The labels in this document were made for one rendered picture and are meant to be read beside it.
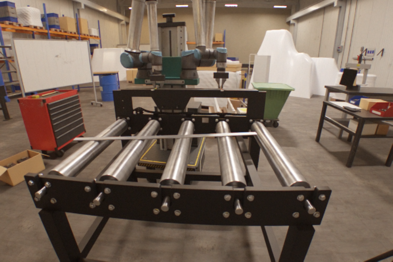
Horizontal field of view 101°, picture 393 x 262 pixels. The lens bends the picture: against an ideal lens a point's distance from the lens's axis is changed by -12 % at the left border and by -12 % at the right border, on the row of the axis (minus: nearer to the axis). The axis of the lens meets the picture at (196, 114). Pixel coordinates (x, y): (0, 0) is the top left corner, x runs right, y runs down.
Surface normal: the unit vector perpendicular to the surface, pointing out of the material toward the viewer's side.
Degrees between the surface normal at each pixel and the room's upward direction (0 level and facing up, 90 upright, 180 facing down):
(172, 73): 90
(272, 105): 101
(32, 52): 90
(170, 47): 90
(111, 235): 0
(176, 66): 90
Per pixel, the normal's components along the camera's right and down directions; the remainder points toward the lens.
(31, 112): -0.06, 0.30
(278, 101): -0.20, 0.47
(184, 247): 0.00, -0.95
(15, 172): 0.95, 0.09
